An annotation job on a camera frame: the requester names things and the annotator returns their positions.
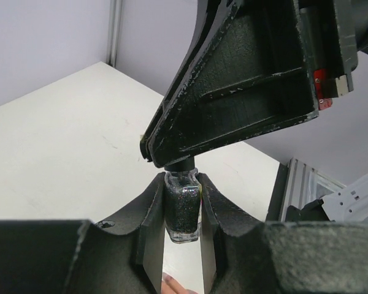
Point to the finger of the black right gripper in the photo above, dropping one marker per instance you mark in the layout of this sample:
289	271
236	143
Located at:
209	18

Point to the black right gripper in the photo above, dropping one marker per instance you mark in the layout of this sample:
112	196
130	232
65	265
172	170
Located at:
254	76

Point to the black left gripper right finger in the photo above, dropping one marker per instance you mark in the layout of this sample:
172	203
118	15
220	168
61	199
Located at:
241	254

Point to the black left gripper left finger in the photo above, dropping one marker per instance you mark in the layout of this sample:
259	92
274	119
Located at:
122	253

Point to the glitter nail polish bottle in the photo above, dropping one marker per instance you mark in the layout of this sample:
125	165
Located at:
182	205

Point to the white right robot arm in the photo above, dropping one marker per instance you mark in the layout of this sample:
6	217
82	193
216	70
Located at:
365	27

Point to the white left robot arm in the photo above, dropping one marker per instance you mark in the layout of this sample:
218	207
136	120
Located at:
340	202

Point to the person's left hand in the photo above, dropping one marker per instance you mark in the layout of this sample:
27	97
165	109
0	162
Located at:
170	286

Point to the aluminium front rail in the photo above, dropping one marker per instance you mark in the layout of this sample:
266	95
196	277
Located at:
298	184

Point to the left aluminium frame post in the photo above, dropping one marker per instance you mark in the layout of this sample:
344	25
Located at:
114	30

